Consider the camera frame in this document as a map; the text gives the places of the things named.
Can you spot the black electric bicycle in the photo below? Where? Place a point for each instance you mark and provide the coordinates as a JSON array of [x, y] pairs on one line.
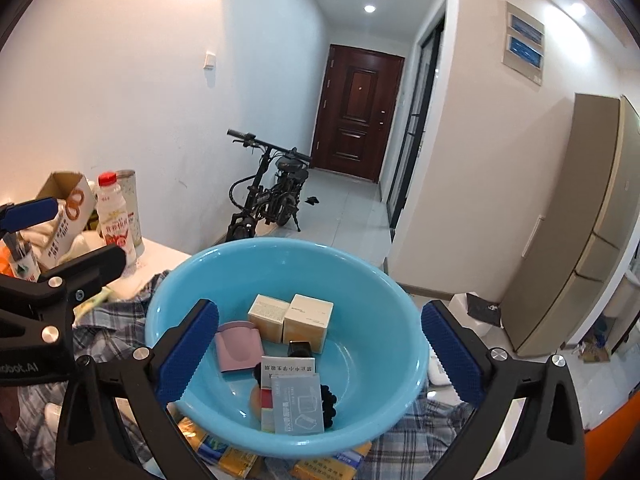
[[280, 200]]

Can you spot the red-capped milk bottle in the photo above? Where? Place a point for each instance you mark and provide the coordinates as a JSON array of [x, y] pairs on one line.
[[115, 220]]

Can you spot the orange furniture edge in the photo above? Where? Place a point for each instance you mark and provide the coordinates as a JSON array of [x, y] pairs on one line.
[[615, 440]]

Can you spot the orange round object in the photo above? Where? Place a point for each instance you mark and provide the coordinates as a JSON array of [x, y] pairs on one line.
[[260, 400]]

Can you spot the small cream box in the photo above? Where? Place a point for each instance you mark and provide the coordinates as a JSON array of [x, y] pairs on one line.
[[267, 312]]

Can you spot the white bin with black bag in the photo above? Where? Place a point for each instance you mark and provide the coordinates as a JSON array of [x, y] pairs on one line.
[[480, 310]]

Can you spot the cardboard clutter on floor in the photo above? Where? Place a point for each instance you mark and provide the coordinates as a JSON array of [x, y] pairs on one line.
[[592, 350]]

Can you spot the tall cylinder tin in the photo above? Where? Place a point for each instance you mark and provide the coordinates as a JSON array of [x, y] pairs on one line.
[[131, 195]]

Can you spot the cardboard box with scissors print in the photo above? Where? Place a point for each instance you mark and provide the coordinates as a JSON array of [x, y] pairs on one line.
[[65, 230]]

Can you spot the black framed glass door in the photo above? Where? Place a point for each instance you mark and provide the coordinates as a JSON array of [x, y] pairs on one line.
[[417, 110]]

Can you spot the beige refrigerator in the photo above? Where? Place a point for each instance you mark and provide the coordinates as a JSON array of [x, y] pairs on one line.
[[565, 235]]

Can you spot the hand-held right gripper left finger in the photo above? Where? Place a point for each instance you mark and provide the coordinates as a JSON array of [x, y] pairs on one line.
[[187, 355]]

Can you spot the small black box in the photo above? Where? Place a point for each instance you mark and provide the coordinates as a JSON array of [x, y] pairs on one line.
[[299, 349]]

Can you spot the brown entrance door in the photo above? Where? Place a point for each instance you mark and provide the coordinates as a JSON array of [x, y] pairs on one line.
[[357, 110]]

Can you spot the large cream box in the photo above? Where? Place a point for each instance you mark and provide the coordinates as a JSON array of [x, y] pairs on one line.
[[307, 322]]

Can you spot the green white packet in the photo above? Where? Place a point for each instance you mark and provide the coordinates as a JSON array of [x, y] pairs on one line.
[[22, 262]]

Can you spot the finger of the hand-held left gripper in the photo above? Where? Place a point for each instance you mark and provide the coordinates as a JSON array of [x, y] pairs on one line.
[[32, 212], [100, 262]]

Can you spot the white wall switch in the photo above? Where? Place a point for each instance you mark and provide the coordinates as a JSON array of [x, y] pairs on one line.
[[210, 60]]

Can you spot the white crumpled cloth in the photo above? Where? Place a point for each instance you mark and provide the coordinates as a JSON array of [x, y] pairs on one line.
[[85, 247]]

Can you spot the blue plastic basin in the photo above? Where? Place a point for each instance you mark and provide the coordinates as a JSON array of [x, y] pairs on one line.
[[360, 360]]

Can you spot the grey card packet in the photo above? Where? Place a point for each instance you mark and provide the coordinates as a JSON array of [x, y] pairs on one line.
[[297, 405]]

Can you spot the yellow packet with blue print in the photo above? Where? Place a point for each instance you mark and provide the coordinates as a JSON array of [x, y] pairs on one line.
[[230, 460], [325, 465], [192, 430]]

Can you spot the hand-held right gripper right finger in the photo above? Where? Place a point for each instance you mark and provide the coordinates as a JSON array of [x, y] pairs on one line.
[[452, 355]]

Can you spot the white box with black print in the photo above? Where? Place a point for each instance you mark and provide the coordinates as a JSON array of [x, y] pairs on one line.
[[287, 365]]

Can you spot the wall electrical panel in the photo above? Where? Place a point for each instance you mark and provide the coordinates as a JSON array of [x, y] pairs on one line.
[[522, 42]]

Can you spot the small black floor item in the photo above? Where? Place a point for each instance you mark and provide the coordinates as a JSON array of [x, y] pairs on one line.
[[312, 200]]

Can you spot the pink pouch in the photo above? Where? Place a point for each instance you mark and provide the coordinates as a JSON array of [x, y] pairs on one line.
[[240, 350]]

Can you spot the plaid shirt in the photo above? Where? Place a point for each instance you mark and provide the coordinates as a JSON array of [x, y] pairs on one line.
[[110, 320]]

